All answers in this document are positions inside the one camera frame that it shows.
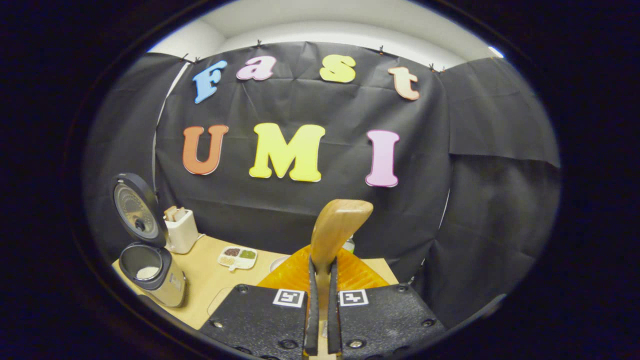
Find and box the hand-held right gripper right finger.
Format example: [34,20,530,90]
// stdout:
[327,247,447,360]

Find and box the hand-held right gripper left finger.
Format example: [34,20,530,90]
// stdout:
[199,245,320,360]

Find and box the wooden spoon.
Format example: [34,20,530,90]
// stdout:
[310,199,374,321]

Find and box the dark grey rice cooker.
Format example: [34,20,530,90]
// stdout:
[111,172,187,308]

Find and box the white divided grain dish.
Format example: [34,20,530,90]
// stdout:
[217,245,259,272]

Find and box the clear glass bowl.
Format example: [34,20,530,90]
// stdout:
[206,286,236,317]

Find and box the black backdrop cloth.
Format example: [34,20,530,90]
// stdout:
[82,41,562,331]

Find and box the cream utensil box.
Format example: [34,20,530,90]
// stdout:
[163,209,200,255]

